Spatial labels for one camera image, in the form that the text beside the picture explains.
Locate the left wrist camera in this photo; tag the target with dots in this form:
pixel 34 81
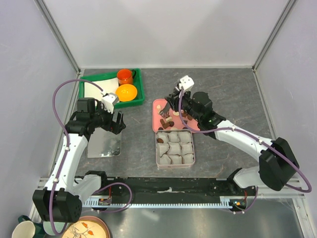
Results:
pixel 109 100

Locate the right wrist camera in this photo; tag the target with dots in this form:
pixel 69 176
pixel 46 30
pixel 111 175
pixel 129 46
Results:
pixel 186 83

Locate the light green bowl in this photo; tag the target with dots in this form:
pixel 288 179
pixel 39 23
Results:
pixel 59 227

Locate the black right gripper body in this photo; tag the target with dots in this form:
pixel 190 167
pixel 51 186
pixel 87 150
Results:
pixel 182 101

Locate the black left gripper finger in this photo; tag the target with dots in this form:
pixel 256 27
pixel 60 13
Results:
pixel 118 128
pixel 118 118

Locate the pink painted plate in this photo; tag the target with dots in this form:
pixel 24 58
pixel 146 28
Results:
pixel 87 227

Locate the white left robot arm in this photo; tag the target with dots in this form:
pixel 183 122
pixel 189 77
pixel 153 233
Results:
pixel 62 198

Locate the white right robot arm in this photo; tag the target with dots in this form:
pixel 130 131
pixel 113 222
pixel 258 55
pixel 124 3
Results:
pixel 276 161

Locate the pink chocolate tin box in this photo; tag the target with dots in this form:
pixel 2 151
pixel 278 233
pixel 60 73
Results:
pixel 177 151

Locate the silver tin lid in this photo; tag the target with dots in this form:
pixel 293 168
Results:
pixel 103 144

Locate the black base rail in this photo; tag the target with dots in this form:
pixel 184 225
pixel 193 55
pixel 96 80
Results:
pixel 142 192

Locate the green plastic bin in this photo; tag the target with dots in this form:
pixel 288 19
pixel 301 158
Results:
pixel 137 82

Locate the pink tray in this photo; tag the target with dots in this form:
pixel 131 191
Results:
pixel 156 124

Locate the cream and green mug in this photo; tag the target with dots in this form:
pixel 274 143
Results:
pixel 28 229

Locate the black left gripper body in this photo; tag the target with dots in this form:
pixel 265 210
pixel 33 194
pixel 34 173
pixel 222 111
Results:
pixel 105 120

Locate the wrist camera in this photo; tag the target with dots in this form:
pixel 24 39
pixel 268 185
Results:
pixel 109 100
pixel 186 83

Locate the orange mug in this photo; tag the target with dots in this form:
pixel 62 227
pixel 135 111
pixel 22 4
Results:
pixel 126 76

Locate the yellow bowl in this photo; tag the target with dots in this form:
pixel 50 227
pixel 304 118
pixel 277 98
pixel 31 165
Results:
pixel 126 92

